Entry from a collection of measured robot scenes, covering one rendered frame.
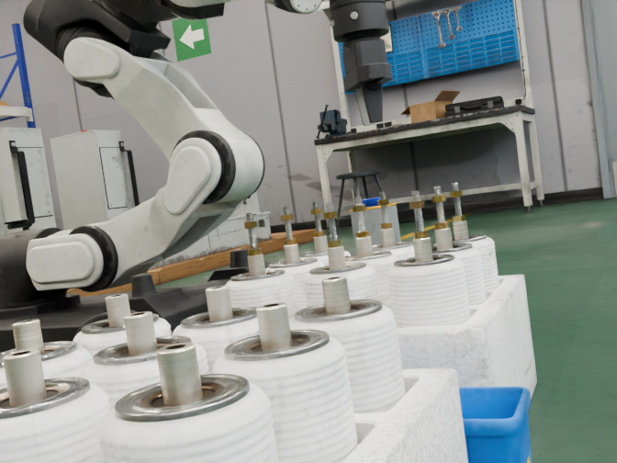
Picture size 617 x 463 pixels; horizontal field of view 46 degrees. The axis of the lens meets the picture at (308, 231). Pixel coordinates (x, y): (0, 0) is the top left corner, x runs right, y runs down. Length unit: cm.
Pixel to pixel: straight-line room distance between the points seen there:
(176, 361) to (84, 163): 335
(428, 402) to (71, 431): 28
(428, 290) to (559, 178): 519
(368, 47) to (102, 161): 266
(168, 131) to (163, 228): 19
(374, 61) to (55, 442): 83
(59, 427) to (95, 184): 327
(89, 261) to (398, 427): 109
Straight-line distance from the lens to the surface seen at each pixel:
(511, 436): 73
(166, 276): 375
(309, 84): 666
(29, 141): 339
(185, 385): 41
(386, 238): 116
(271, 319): 51
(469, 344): 84
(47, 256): 163
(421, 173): 626
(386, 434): 53
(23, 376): 49
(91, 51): 154
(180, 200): 139
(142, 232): 151
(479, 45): 606
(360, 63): 114
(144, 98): 149
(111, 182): 371
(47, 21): 166
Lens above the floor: 36
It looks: 3 degrees down
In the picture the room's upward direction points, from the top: 8 degrees counter-clockwise
